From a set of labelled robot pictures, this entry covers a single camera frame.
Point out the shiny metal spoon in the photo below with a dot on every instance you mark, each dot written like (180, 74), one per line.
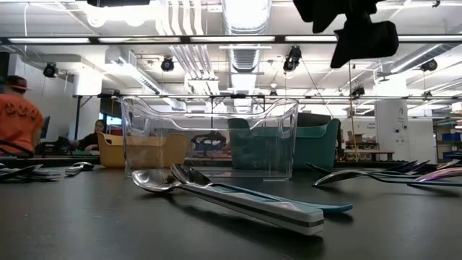
(397, 167)
(411, 167)

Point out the pinkish metal spoon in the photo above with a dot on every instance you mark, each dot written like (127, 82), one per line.
(449, 164)

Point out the pink iridescent spoon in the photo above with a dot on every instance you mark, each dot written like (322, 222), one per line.
(444, 174)

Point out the background black robot arm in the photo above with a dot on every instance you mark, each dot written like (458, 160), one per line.
(209, 139)

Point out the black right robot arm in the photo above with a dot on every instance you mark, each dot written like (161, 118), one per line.
(364, 9)

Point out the black round hanging device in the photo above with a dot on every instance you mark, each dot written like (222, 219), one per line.
(167, 65)
(50, 70)
(294, 54)
(429, 65)
(358, 92)

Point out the dark grey container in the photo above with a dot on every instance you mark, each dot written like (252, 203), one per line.
(314, 120)

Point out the cardboard box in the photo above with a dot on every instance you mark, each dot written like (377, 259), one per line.
(355, 138)

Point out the wooden bench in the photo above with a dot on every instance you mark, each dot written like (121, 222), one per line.
(368, 152)

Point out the teal plastic bin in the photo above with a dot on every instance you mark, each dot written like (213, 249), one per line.
(314, 148)

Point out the clear plastic bin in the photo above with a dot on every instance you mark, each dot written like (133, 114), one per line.
(162, 119)

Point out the shelf with blue boxes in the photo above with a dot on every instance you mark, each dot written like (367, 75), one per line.
(451, 137)

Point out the person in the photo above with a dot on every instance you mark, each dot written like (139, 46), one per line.
(94, 139)
(18, 119)

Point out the computer monitor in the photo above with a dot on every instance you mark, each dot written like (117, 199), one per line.
(47, 126)

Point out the yellow plastic bin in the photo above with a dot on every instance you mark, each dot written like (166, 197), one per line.
(110, 151)

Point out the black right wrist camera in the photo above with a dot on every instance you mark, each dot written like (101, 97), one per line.
(317, 14)

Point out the black overhead frame bar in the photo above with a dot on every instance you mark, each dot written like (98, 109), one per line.
(185, 39)

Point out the silver ventilation duct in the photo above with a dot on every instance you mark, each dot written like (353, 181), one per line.
(245, 57)

